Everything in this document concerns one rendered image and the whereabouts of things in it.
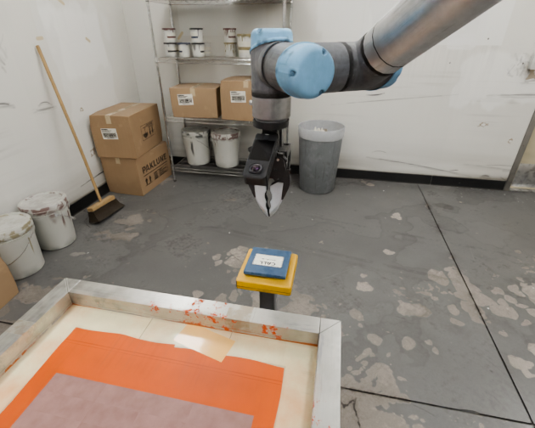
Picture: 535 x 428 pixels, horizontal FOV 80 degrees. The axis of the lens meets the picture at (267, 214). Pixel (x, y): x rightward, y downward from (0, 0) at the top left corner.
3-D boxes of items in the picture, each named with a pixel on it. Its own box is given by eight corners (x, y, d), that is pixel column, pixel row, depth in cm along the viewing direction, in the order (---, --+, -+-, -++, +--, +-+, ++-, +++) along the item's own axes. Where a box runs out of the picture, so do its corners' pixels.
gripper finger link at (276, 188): (286, 207, 76) (287, 171, 71) (282, 220, 71) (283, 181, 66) (273, 205, 76) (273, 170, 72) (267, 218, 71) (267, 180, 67)
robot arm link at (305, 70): (360, 41, 46) (321, 40, 55) (290, 42, 42) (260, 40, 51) (353, 98, 50) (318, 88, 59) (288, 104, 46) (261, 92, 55)
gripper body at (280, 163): (291, 168, 73) (294, 114, 67) (285, 183, 65) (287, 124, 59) (258, 166, 74) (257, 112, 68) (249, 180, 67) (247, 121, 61)
